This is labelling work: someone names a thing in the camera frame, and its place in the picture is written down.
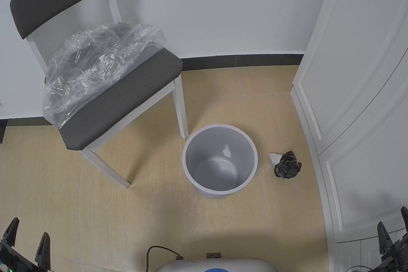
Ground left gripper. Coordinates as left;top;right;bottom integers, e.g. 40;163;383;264
0;217;55;272

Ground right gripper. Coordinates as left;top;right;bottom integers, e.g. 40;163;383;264
367;206;408;272

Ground black plastic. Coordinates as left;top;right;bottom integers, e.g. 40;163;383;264
274;151;302;179

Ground clear plastic bag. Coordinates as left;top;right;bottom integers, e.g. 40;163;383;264
42;22;167;129

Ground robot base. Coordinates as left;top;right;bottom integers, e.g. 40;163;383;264
155;252;279;272

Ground white trash bin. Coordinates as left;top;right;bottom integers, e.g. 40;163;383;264
182;124;258;199

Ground white wardrobe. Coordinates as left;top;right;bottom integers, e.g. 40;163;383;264
289;0;408;272

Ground grey cushioned white chair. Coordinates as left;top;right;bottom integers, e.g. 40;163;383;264
10;0;189;189

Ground black cable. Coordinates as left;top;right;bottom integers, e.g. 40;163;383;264
146;245;184;272

